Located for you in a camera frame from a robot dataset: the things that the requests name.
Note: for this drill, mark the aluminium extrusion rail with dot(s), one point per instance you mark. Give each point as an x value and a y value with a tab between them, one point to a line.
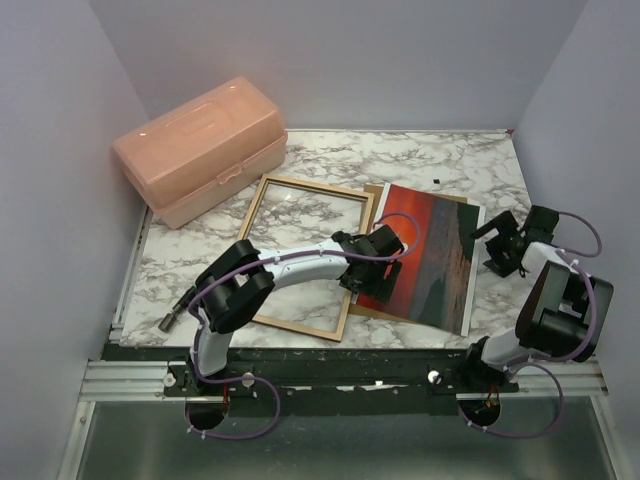
128	381

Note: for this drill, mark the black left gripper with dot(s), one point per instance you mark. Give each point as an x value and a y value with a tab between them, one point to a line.
386	286

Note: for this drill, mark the red sunset photo print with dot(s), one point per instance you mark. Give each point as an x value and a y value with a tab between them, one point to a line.
436	284

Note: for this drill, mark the clear acrylic glass sheet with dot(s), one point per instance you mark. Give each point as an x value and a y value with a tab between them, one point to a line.
300	235

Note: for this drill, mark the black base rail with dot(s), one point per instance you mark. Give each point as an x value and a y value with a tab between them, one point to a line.
324	382

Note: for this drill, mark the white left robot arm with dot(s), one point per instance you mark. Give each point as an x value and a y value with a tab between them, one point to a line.
229	293

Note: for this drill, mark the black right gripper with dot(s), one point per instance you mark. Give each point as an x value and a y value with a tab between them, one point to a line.
506	226

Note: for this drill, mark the wooden picture frame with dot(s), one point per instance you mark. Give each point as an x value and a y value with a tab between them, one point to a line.
260	210

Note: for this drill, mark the pink plastic storage box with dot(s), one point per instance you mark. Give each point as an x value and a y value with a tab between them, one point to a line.
198	155

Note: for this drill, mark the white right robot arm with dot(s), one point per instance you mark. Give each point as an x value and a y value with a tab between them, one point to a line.
561	319

